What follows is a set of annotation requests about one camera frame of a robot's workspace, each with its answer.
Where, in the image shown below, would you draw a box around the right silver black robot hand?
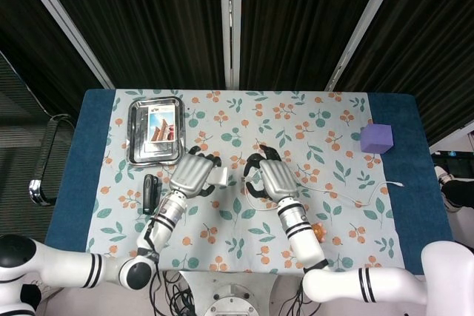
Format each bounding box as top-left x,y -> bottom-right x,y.
241,144 -> 299,202

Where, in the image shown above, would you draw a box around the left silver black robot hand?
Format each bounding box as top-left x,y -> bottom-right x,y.
168,145 -> 223,198

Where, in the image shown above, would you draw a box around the white charger with cable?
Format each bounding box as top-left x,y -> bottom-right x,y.
242,172 -> 404,212

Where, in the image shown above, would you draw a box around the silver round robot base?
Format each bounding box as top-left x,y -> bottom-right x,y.
177,270 -> 279,316

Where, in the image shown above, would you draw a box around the black handheld device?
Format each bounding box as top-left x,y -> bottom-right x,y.
142,173 -> 160,216

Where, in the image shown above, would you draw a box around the silver metal tray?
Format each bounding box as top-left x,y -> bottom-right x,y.
127,95 -> 186,166

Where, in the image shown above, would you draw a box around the picture card with building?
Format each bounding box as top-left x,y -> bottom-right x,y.
141,105 -> 176,147

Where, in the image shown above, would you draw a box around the floral patterned tablecloth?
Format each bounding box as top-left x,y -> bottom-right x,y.
84,89 -> 401,272

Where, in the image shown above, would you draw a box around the purple foam cube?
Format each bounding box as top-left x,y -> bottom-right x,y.
360,120 -> 393,155

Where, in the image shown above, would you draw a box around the blue table cover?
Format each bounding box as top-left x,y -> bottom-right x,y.
44,88 -> 455,276

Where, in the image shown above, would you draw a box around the black white machine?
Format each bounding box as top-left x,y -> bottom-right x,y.
431,149 -> 474,213

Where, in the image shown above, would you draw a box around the black floor cables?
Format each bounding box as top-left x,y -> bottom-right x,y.
149,270 -> 194,316

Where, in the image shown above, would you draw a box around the black chair with chrome frame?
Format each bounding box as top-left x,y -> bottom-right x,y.
0,52 -> 81,207

